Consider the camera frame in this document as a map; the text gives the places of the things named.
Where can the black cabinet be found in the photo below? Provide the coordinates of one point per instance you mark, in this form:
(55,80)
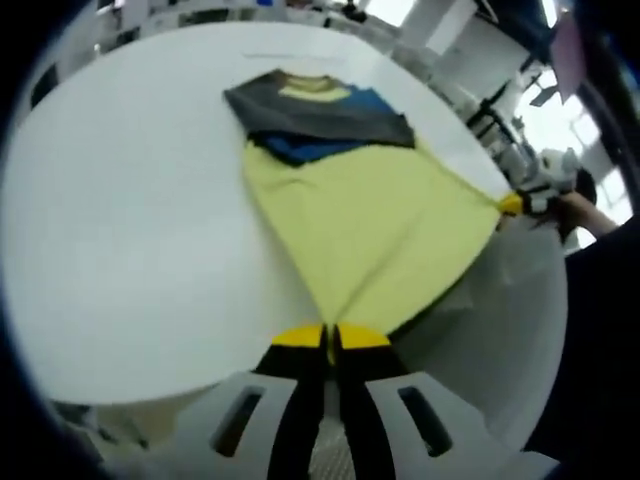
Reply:
(44,87)

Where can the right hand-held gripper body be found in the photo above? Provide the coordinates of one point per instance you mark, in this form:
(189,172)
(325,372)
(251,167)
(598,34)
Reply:
(557,170)

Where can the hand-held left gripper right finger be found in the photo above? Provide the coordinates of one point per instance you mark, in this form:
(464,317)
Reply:
(370,425)

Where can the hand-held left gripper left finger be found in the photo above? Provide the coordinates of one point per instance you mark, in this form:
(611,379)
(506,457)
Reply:
(295,415)

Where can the hanging dark monitor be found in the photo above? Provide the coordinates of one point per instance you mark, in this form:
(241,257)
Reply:
(567,55)

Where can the yellow blue grey long-sleeve garment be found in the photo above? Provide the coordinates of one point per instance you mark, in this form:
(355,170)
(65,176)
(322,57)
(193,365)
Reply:
(360,215)

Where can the black metal stand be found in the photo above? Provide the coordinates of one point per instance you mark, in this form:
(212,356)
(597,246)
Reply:
(492,117)

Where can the ceiling light strip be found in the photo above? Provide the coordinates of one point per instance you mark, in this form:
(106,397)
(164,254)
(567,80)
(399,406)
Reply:
(550,12)

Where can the person's dark clothing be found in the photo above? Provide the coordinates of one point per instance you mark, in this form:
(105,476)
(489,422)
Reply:
(600,325)

